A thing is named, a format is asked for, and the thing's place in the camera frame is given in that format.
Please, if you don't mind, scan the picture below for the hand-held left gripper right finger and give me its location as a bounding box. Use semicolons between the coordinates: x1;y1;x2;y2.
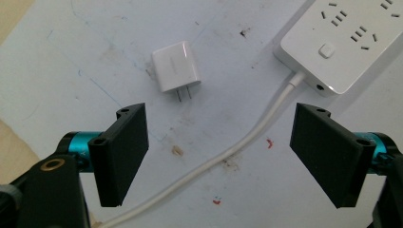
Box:
289;102;398;209

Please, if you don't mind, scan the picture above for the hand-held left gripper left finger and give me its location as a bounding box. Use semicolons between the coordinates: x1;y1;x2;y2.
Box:
56;102;150;208

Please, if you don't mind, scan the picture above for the white plug charger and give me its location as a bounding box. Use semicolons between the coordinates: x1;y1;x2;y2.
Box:
151;40;202;104

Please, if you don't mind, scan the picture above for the white power strip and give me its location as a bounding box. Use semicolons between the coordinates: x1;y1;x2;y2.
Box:
273;0;403;98

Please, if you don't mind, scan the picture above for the white power strip cable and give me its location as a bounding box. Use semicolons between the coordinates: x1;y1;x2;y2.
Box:
98;71;307;228

